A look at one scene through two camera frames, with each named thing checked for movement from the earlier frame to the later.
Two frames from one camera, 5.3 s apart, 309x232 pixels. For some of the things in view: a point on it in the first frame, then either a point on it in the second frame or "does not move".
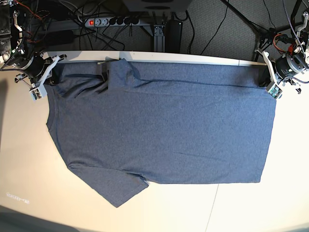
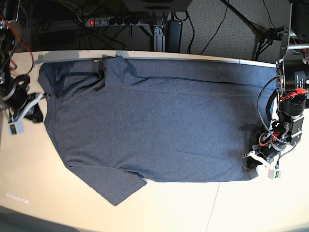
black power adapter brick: (173, 36) does not move
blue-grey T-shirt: (119, 124) does not move
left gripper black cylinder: (36, 66) → (16, 96)
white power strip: (112, 21) does not move
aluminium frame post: (159, 38) does not move
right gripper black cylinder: (288, 65) → (268, 151)
